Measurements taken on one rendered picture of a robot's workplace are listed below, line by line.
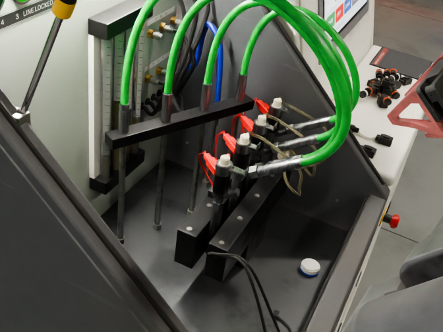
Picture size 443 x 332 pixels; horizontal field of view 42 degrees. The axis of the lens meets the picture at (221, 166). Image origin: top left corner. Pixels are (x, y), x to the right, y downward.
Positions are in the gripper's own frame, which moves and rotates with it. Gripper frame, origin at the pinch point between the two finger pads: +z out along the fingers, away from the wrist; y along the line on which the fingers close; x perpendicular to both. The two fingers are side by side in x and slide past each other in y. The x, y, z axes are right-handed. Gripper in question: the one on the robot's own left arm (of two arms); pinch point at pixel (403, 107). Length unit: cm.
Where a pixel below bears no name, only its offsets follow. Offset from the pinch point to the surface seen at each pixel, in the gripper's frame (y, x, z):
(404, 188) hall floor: -145, 98, 148
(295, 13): -1.6, -17.3, 7.8
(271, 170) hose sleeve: 4.8, 0.9, 24.7
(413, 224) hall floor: -122, 104, 134
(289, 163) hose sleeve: 3.4, 1.1, 21.5
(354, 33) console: -70, 2, 58
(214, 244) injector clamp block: 13.6, 7.2, 38.9
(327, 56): -1.5, -10.0, 7.1
